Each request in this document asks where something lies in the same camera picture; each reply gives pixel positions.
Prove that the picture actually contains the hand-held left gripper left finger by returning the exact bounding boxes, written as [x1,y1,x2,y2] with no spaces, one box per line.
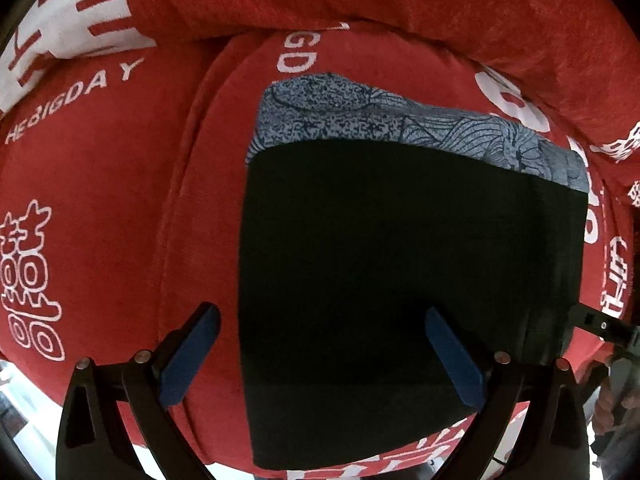
[55,302,222,480]

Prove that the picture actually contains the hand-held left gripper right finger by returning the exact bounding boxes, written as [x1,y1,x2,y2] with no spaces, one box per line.
[424,307,597,480]

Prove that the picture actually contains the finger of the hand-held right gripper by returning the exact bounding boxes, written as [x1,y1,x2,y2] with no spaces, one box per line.
[567,302,632,345]

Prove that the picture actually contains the black pants with patterned waistband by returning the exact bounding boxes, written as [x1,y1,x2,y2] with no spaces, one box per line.
[239,71,590,471]

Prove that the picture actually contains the person's right hand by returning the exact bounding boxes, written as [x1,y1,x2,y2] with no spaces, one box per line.
[591,360,640,456]

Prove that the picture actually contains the red printed blanket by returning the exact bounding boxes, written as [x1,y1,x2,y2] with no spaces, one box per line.
[0,22,640,480]

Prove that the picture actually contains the red pillow with white print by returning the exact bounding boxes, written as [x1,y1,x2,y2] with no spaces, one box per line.
[0,0,158,117]

